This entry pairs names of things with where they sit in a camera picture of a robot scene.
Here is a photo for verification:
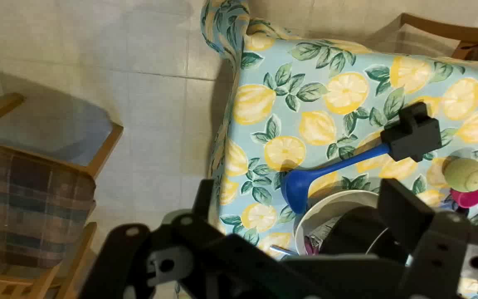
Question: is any lemon print tablecloth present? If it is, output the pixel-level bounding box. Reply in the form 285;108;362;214
200;0;478;299

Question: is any blue ladle with black block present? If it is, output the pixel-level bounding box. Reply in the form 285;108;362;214
280;102;443;215

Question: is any wooden chair with plaid cushion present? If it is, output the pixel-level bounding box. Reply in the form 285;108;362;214
363;12;478;65
0;92;124;299

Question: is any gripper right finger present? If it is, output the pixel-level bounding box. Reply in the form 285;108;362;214
378;179;478;299

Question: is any pink cup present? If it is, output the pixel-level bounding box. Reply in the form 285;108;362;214
450;187;478;209

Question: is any white mug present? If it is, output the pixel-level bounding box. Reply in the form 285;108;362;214
294;190;389;256

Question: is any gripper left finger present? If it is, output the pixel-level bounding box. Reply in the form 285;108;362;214
79;179;283;299

